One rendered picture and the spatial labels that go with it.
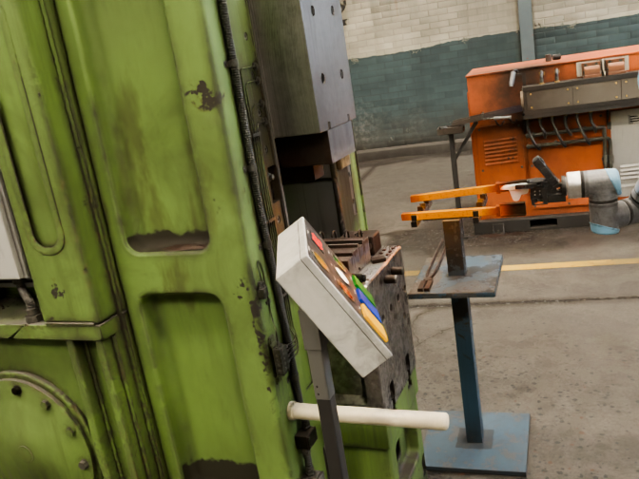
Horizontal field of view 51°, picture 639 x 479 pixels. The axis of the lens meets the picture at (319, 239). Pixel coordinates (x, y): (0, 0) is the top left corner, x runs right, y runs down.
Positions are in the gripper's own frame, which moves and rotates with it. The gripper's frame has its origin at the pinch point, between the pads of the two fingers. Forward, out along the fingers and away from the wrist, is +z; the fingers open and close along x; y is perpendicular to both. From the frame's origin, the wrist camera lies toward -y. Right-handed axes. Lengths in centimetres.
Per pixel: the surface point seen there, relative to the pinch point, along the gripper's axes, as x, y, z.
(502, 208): -13.1, 5.0, 0.4
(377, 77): 696, -22, 202
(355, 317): -117, -1, 23
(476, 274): -1.8, 31.5, 12.4
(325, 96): -56, -42, 42
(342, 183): -16, -9, 53
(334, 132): -53, -31, 42
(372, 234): -31, 6, 41
